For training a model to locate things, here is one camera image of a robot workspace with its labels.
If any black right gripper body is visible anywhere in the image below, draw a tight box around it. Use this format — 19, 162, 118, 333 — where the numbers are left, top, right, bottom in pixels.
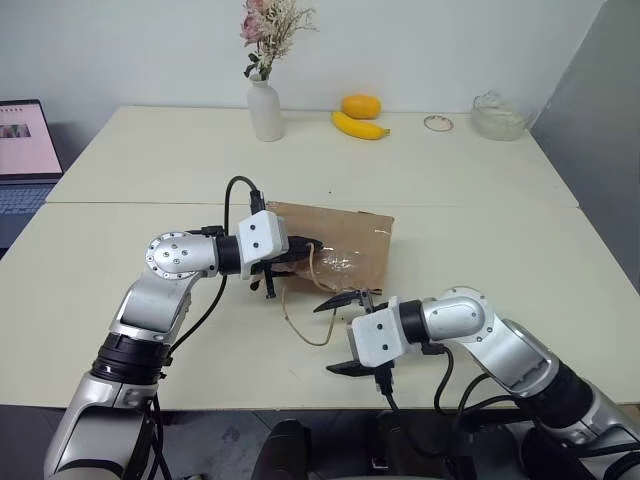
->
355, 288, 397, 382

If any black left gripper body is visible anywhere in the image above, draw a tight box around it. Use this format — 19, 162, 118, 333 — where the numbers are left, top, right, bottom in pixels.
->
247, 235, 303, 293

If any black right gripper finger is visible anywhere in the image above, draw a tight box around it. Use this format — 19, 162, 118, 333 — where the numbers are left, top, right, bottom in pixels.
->
325, 357, 377, 378
312, 289, 370, 315

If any brown paper bag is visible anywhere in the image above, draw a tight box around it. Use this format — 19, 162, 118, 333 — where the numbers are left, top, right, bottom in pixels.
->
259, 200, 397, 348

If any dark rounded shape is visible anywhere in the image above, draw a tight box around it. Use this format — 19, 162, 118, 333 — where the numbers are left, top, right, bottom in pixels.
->
251, 418, 314, 480

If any yellow banana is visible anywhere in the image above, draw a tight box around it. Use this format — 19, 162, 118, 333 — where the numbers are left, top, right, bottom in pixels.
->
330, 110, 392, 142

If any white ceramic vase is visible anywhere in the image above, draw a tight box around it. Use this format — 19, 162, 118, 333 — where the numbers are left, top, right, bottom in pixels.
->
246, 76, 287, 143

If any orange fruit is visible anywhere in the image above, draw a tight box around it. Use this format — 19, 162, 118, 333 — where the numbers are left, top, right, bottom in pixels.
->
341, 93, 383, 121

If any dried pink flower bouquet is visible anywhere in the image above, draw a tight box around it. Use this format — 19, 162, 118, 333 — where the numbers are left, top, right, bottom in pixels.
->
240, 0, 320, 84

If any clear glass bowl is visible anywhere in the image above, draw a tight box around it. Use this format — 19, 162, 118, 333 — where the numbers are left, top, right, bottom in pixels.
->
471, 89, 534, 143

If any grey partition panel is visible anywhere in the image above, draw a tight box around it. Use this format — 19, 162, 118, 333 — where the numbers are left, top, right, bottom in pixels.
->
528, 0, 640, 297

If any open grey laptop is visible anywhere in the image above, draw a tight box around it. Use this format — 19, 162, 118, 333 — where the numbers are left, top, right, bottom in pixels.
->
0, 98, 66, 252

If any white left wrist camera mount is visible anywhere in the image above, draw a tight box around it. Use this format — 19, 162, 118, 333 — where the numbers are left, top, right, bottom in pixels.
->
236, 210, 292, 281

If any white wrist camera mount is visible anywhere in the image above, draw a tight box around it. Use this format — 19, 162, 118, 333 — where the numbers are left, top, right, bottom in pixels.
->
236, 210, 292, 281
348, 296, 407, 370

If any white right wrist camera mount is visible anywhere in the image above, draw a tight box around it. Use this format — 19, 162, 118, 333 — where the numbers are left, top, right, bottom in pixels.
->
348, 296, 407, 370

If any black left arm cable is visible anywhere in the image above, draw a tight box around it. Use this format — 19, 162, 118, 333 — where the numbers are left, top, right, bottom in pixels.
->
158, 175, 265, 362

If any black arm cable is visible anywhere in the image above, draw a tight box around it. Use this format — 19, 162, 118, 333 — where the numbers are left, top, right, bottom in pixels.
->
373, 344, 516, 480
158, 175, 265, 362

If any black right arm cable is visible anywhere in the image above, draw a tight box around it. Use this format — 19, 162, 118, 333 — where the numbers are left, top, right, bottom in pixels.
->
373, 344, 516, 480

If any thin round bracelet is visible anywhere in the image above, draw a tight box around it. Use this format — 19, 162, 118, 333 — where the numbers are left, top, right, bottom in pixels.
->
423, 114, 456, 133

